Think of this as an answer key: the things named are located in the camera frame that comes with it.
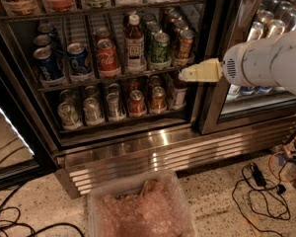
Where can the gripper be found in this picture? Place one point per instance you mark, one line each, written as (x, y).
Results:
(234, 66)

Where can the orange soda can front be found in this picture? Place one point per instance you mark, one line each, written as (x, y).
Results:
(184, 46)

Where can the orange soda can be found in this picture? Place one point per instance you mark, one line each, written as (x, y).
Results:
(178, 26)
(184, 46)

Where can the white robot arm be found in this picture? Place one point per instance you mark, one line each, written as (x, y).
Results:
(263, 62)

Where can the tea bottle lower shelf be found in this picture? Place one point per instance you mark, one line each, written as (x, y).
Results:
(177, 92)

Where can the green soda can front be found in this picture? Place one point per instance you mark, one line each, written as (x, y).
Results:
(159, 56)

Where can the orange can lower shelf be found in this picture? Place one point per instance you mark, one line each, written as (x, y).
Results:
(158, 100)

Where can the glass fridge door right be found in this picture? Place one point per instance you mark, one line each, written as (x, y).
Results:
(226, 23)

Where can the brown tea bottle middle shelf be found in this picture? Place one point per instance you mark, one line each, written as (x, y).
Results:
(134, 46)

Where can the red can lower shelf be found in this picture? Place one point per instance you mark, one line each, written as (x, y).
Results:
(136, 103)

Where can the silver can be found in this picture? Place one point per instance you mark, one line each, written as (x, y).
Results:
(69, 116)
(92, 111)
(116, 111)

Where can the red cola can front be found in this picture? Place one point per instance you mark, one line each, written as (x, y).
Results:
(108, 64)

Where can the stainless fridge cabinet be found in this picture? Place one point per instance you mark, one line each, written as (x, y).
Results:
(92, 155)

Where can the blue pepsi can centre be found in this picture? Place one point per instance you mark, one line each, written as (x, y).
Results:
(79, 61)

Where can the blue pepsi can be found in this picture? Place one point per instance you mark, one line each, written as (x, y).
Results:
(79, 61)
(51, 73)

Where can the silver can lower left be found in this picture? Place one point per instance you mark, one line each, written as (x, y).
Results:
(69, 116)

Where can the blue pepsi can left front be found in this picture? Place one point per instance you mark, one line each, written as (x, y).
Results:
(51, 73)

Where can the clear plastic bin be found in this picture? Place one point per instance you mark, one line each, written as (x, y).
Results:
(146, 205)

